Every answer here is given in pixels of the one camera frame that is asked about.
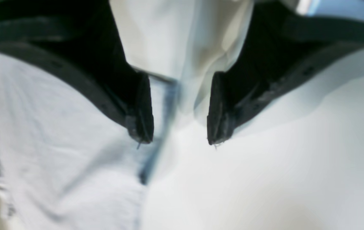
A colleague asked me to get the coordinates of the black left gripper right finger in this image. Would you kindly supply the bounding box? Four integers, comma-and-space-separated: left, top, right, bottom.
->
207, 0, 364, 145

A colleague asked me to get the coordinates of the grey T-shirt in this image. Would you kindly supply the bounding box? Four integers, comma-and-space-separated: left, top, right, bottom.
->
0, 0, 364, 230

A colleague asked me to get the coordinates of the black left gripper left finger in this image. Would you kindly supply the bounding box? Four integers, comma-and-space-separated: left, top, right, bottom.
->
0, 0, 154, 144

